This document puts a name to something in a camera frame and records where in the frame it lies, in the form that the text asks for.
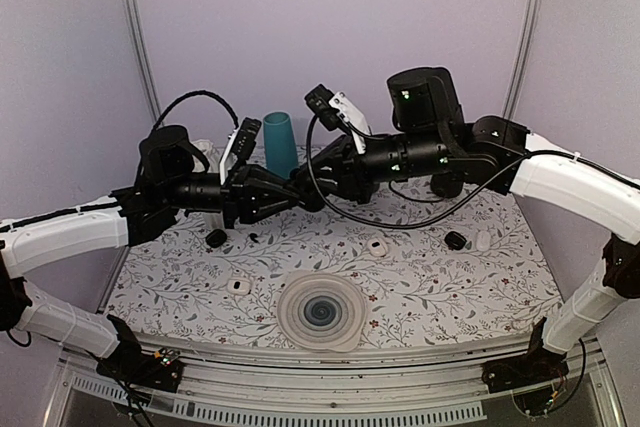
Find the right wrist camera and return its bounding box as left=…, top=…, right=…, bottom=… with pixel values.
left=304, top=84, right=371, bottom=155

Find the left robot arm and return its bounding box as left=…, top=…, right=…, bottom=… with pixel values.
left=1, top=120, right=323, bottom=381

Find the black case near right gripper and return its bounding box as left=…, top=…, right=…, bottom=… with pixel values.
left=444, top=231, right=467, bottom=251

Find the aluminium right frame post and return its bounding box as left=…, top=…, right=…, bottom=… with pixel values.
left=500, top=0, right=543, bottom=121

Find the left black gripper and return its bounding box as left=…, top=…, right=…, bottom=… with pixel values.
left=163, top=161, right=302, bottom=229

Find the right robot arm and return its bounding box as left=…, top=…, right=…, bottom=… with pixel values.
left=305, top=67, right=639, bottom=383

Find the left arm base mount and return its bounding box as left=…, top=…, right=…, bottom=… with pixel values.
left=96, top=315, right=184, bottom=393

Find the small black earbud case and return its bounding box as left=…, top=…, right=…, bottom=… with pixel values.
left=205, top=229, right=228, bottom=248

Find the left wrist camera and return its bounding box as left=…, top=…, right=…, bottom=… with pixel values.
left=219, top=118, right=262, bottom=185

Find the white ribbed vase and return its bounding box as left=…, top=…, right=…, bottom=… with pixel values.
left=193, top=139, right=218, bottom=163

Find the black oval earbud case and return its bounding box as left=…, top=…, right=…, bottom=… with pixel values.
left=285, top=167, right=326, bottom=213

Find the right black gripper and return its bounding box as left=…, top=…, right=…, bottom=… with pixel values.
left=295, top=129, right=450, bottom=205

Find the cream swirl ceramic plate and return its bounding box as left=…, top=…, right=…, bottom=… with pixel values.
left=275, top=272, right=368, bottom=353

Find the white earbud charging case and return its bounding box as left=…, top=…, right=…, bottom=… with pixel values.
left=367, top=238, right=389, bottom=258

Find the aluminium frame post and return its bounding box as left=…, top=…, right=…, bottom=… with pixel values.
left=122, top=0, right=164, bottom=126
left=500, top=0, right=543, bottom=121

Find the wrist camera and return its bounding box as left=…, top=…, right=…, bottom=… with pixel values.
left=304, top=84, right=371, bottom=155
left=219, top=118, right=262, bottom=185

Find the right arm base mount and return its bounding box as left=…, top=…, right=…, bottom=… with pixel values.
left=481, top=317, right=569, bottom=393

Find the aluminium front rail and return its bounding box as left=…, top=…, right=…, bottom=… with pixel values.
left=43, top=335, right=631, bottom=426

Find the aluminium left frame post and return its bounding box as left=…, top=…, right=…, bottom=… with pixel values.
left=122, top=0, right=164, bottom=126

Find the teal tapered vase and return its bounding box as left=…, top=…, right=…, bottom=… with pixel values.
left=263, top=112, right=299, bottom=179

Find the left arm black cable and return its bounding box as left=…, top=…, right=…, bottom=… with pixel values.
left=152, top=91, right=241, bottom=131

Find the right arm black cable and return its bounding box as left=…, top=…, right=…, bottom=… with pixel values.
left=305, top=114, right=581, bottom=231

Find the small white open case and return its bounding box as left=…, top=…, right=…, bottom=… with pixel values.
left=226, top=277, right=252, bottom=296

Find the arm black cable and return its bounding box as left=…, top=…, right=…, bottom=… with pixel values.
left=152, top=91, right=241, bottom=131
left=305, top=114, right=581, bottom=231

